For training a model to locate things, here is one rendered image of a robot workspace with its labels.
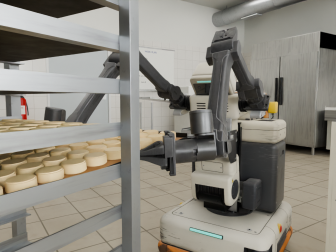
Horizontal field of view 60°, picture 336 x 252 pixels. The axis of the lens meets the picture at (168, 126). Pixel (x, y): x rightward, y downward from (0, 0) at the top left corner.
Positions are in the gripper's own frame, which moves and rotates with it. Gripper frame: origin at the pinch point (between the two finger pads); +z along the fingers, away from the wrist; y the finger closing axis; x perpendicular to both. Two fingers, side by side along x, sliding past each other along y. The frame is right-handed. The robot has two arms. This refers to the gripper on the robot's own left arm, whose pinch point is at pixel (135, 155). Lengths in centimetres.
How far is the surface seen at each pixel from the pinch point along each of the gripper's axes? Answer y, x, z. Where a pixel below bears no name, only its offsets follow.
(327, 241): 59, 41, -91
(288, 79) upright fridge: -19, 398, -315
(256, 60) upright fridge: -58, 466, -291
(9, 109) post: -11.0, 24.8, 33.6
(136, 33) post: -27.2, -6.0, -1.1
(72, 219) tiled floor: 85, 160, 37
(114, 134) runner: -6.6, -7.3, 4.6
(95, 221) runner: 9.6, -12.0, 9.5
